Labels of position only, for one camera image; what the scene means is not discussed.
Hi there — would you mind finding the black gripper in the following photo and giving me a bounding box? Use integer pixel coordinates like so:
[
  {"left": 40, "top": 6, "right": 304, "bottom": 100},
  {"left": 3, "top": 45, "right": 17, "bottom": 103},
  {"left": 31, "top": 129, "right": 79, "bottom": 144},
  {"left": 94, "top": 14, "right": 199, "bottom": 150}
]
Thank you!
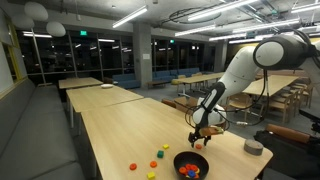
[{"left": 187, "top": 124, "right": 212, "bottom": 149}]

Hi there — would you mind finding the black bowl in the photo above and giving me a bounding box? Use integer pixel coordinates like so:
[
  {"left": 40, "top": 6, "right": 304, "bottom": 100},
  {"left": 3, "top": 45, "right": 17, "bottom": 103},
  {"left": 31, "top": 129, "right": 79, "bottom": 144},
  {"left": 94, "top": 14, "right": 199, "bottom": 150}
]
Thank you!
[{"left": 173, "top": 150, "right": 210, "bottom": 180}]

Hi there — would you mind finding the white round pendant lamp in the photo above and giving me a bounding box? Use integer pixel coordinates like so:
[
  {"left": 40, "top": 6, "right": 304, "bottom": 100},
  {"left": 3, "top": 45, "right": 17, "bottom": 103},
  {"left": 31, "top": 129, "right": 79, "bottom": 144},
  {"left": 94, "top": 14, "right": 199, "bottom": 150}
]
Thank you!
[
  {"left": 45, "top": 21, "right": 67, "bottom": 38},
  {"left": 12, "top": 14, "right": 35, "bottom": 30},
  {"left": 23, "top": 1, "right": 49, "bottom": 22}
]

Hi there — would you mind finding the brown wooden chair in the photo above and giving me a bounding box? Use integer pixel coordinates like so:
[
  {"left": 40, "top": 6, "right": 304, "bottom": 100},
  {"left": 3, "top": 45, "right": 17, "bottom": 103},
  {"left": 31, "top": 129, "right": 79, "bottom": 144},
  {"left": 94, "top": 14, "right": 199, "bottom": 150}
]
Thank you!
[
  {"left": 161, "top": 98, "right": 177, "bottom": 109},
  {"left": 174, "top": 96, "right": 199, "bottom": 121}
]

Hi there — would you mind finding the grey fabric cylinder speaker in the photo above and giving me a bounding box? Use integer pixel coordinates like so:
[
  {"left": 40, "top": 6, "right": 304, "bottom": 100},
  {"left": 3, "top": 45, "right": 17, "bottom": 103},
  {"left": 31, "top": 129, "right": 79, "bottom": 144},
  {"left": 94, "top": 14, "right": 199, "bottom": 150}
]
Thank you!
[{"left": 243, "top": 139, "right": 264, "bottom": 157}]

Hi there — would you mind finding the light wooden chair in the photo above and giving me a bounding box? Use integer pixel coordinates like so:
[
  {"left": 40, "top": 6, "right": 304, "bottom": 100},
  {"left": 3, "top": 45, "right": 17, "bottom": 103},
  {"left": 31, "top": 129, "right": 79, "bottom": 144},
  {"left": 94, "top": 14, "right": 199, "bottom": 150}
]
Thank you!
[
  {"left": 298, "top": 81, "right": 316, "bottom": 108},
  {"left": 226, "top": 92, "right": 254, "bottom": 124},
  {"left": 266, "top": 93, "right": 293, "bottom": 126}
]

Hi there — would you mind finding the long wooden table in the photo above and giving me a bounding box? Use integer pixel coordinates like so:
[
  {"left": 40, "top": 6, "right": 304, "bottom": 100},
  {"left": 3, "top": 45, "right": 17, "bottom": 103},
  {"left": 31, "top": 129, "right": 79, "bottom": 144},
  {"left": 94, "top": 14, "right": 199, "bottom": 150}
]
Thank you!
[
  {"left": 243, "top": 74, "right": 300, "bottom": 97},
  {"left": 173, "top": 71, "right": 231, "bottom": 96}
]

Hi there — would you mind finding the blue sofa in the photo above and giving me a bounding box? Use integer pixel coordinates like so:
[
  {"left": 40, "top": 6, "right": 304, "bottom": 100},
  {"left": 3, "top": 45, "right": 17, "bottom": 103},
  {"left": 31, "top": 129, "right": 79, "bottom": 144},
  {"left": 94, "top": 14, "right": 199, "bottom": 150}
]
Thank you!
[
  {"left": 176, "top": 67, "right": 201, "bottom": 78},
  {"left": 111, "top": 73, "right": 142, "bottom": 90},
  {"left": 152, "top": 69, "right": 179, "bottom": 83}
]

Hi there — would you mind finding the low wooden bench table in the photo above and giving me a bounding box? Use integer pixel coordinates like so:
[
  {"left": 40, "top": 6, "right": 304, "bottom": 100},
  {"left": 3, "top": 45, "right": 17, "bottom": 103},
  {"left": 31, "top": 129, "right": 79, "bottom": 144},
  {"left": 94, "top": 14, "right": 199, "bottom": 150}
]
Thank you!
[{"left": 147, "top": 79, "right": 168, "bottom": 90}]

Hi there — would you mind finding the brown leather cushion roll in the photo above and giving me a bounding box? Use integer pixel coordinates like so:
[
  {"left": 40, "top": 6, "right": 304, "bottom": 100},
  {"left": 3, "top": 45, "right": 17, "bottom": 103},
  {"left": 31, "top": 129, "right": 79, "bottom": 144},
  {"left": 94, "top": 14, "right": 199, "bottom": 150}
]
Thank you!
[{"left": 264, "top": 123, "right": 312, "bottom": 145}]

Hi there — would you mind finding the concrete column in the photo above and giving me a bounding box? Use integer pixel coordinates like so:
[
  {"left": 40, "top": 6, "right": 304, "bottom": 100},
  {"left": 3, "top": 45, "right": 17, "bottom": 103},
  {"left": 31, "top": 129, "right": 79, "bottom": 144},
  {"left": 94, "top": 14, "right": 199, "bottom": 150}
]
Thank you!
[{"left": 133, "top": 22, "right": 153, "bottom": 89}]

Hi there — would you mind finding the light wooden table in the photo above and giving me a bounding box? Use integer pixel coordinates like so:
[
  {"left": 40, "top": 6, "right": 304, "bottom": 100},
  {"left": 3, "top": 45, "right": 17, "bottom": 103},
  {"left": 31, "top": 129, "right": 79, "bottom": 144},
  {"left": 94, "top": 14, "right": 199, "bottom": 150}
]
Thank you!
[
  {"left": 65, "top": 84, "right": 145, "bottom": 129},
  {"left": 58, "top": 77, "right": 104, "bottom": 103}
]

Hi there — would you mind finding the black tripod equipment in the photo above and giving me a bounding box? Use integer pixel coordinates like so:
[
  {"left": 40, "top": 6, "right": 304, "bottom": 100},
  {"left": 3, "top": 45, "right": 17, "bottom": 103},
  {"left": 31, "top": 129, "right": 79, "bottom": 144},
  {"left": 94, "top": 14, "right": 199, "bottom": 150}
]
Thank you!
[{"left": 298, "top": 108, "right": 320, "bottom": 136}]

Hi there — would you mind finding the grey bench sofa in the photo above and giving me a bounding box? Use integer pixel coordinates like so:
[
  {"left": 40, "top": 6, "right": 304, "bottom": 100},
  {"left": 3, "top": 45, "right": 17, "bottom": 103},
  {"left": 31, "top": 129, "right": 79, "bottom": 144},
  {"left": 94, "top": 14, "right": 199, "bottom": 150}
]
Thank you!
[{"left": 0, "top": 78, "right": 86, "bottom": 180}]

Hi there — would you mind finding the wrist camera on tan mount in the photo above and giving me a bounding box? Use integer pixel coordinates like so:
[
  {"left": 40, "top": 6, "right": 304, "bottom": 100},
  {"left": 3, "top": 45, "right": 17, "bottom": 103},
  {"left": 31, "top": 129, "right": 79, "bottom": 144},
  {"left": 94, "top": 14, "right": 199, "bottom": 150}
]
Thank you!
[{"left": 200, "top": 125, "right": 225, "bottom": 137}]

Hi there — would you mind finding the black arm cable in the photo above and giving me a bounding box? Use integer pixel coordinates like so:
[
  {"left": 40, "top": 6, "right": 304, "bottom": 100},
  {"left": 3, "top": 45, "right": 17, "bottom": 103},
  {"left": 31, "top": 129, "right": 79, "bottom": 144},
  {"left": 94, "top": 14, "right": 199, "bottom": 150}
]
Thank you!
[{"left": 184, "top": 68, "right": 270, "bottom": 129}]

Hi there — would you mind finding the black ceiling ring fixture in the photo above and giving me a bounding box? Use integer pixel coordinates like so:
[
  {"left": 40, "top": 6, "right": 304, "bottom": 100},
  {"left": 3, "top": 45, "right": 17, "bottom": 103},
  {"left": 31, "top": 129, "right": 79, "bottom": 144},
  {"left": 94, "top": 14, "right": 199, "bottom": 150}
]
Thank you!
[{"left": 168, "top": 7, "right": 223, "bottom": 25}]

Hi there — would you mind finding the yellow window frame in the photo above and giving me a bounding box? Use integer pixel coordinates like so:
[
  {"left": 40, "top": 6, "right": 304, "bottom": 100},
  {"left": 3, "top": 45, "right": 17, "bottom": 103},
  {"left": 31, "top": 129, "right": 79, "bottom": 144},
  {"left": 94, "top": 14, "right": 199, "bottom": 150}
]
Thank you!
[{"left": 7, "top": 24, "right": 24, "bottom": 83}]

